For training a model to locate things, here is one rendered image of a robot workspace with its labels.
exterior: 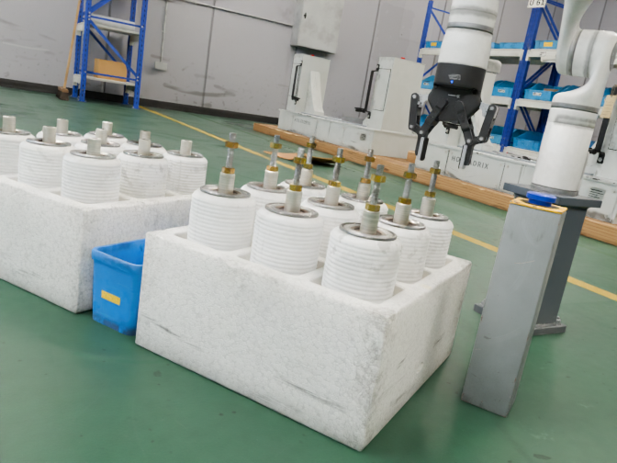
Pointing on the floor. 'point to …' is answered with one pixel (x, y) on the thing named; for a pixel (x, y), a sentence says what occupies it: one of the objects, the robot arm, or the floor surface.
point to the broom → (68, 62)
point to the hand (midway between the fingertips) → (442, 156)
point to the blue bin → (117, 285)
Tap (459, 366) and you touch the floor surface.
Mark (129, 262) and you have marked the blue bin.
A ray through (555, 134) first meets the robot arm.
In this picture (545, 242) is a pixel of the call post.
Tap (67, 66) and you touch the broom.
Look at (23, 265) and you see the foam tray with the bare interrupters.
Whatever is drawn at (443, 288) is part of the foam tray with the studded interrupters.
